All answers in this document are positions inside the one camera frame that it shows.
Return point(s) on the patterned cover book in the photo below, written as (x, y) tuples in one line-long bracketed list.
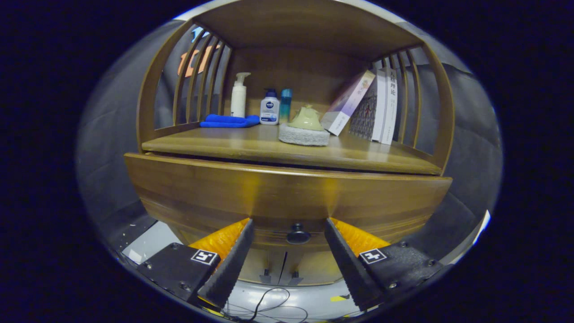
[(364, 116)]

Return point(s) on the yellow tape strip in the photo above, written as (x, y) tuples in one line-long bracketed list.
[(337, 298)]

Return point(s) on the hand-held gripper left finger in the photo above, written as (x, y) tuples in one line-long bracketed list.
[(224, 273)]

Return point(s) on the folded blue cloth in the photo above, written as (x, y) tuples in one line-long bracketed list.
[(226, 121)]

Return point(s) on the wooden drawer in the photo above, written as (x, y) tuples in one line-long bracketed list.
[(224, 193)]

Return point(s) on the white device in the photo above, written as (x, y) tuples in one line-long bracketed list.
[(483, 224)]

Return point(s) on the slim teal bottle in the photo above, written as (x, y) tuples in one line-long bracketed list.
[(285, 105)]

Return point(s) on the wooden countertop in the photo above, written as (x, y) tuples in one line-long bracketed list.
[(233, 146)]

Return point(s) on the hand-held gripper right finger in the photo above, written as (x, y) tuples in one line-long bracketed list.
[(352, 273)]

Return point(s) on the wooden cabinet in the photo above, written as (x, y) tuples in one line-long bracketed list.
[(305, 27)]

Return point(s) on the green grey scrub brush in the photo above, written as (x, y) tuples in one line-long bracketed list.
[(305, 121)]

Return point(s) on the white lotion bottle blue cap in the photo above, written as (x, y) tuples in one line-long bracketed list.
[(269, 112)]

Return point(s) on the purple white book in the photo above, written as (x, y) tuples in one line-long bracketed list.
[(347, 105)]

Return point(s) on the white pump bottle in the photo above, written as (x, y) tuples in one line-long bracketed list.
[(238, 101)]

